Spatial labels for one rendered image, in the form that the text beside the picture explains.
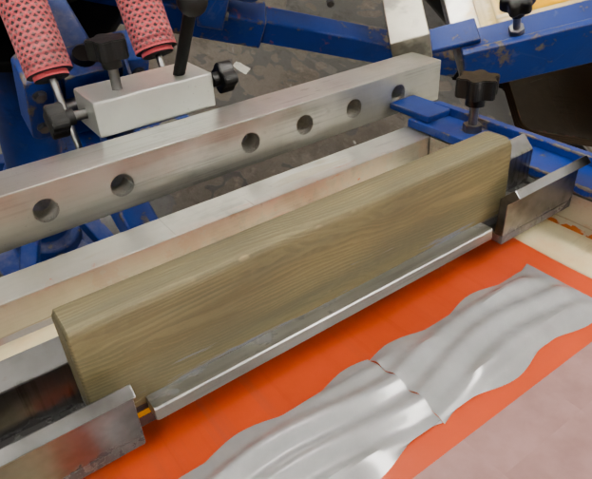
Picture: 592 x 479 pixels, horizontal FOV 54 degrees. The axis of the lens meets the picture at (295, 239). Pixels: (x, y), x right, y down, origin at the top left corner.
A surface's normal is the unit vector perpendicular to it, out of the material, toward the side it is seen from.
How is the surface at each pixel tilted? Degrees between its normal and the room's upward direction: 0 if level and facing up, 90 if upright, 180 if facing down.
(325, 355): 32
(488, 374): 7
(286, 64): 0
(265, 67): 0
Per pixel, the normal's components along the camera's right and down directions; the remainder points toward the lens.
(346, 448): 0.18, -0.47
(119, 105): 0.58, 0.42
